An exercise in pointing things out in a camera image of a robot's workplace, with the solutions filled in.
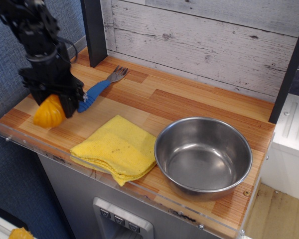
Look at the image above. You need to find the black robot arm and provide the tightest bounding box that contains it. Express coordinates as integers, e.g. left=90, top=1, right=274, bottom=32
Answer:
left=0, top=0, right=85, bottom=118

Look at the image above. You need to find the blue handled metal fork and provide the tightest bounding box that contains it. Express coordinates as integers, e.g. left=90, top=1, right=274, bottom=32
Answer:
left=77, top=66, right=129, bottom=113

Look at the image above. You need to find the dark right shelf post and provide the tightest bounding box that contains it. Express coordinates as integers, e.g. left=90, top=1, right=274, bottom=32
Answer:
left=269, top=37, right=299, bottom=124

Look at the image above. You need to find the orange plastic toy orange half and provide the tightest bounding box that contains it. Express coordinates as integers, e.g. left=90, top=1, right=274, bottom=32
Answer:
left=33, top=94, right=66, bottom=128

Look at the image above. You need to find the orange object bottom left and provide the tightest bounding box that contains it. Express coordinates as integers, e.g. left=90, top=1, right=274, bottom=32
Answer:
left=8, top=228, right=34, bottom=239

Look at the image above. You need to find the white toy sink cabinet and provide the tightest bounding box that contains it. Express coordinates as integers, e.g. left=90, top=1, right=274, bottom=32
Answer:
left=261, top=94, right=299, bottom=199

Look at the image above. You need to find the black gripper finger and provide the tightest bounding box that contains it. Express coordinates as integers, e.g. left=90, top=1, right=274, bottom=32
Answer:
left=59, top=94, right=84, bottom=119
left=30, top=89, right=50, bottom=106

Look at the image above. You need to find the dark left shelf post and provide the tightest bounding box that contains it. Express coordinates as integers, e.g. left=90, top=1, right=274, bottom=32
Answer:
left=80, top=0, right=108, bottom=67

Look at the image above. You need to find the stainless steel bowl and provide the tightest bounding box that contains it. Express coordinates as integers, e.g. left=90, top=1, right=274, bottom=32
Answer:
left=154, top=117, right=253, bottom=201

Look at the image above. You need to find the dark shelf post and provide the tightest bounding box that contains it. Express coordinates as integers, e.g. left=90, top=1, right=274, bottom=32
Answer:
left=80, top=0, right=108, bottom=67
left=269, top=37, right=299, bottom=124

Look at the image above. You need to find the yellow folded cloth napkin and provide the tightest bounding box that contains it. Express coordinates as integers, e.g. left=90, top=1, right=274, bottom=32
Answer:
left=70, top=115, right=156, bottom=186

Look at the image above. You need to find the grey toy dispenser panel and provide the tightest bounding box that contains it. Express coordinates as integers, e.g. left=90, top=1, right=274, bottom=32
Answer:
left=93, top=197, right=154, bottom=239

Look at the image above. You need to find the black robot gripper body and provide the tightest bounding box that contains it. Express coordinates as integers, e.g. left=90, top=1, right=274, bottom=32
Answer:
left=18, top=43, right=85, bottom=96

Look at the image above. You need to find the clear acrylic edge guard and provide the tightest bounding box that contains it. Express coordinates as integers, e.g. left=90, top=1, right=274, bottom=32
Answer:
left=0, top=39, right=276, bottom=239

